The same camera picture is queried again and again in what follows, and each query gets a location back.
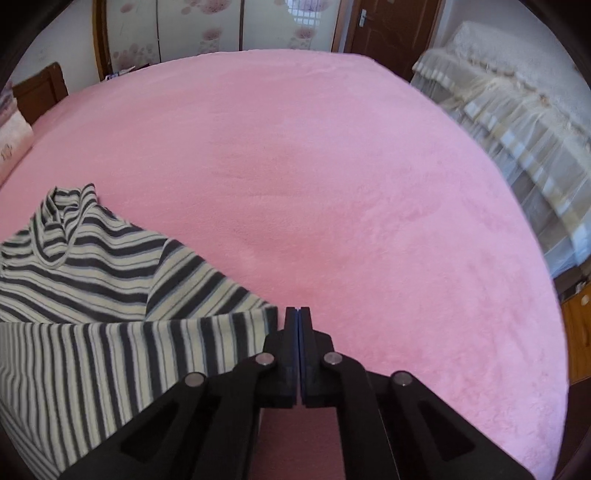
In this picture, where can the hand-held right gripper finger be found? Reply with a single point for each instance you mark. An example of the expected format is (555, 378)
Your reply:
(293, 362)
(305, 362)

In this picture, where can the brown wooden door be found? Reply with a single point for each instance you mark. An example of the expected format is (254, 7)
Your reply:
(397, 27)

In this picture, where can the floral sliding-door wardrobe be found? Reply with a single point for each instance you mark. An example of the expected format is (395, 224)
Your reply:
(194, 27)

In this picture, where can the wooden headboard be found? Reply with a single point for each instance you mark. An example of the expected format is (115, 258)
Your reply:
(41, 92)

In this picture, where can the pink bed blanket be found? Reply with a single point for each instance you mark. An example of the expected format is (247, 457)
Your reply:
(323, 184)

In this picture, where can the white pillow with orange print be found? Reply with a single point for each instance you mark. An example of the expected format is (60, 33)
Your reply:
(14, 138)

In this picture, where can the striped long-sleeve shirt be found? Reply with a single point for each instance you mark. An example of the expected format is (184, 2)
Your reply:
(92, 295)

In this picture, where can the wooden cabinet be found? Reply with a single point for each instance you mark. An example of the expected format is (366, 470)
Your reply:
(577, 332)

